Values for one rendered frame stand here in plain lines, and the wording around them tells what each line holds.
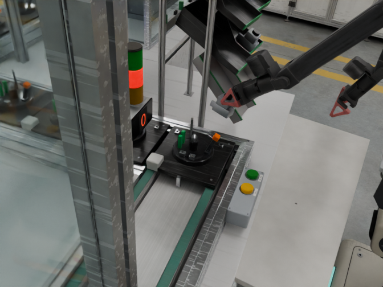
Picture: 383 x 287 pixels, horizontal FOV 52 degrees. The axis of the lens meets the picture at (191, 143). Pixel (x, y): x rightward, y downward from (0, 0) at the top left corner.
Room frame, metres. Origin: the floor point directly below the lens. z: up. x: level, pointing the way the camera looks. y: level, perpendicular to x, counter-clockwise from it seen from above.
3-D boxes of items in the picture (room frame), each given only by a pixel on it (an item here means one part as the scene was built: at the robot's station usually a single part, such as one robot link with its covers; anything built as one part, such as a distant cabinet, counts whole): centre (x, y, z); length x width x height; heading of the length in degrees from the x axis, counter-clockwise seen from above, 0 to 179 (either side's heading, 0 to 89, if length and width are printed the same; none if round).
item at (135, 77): (0.89, 0.16, 1.33); 0.05 x 0.05 x 0.05
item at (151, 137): (1.11, 0.24, 1.01); 0.24 x 0.24 x 0.13; 72
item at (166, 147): (1.03, -0.01, 0.96); 0.24 x 0.24 x 0.02; 72
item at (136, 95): (0.89, 0.16, 1.28); 0.05 x 0.05 x 0.05
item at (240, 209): (0.89, -0.19, 0.93); 0.21 x 0.07 x 0.06; 162
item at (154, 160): (0.97, 0.12, 0.97); 0.05 x 0.05 x 0.04; 72
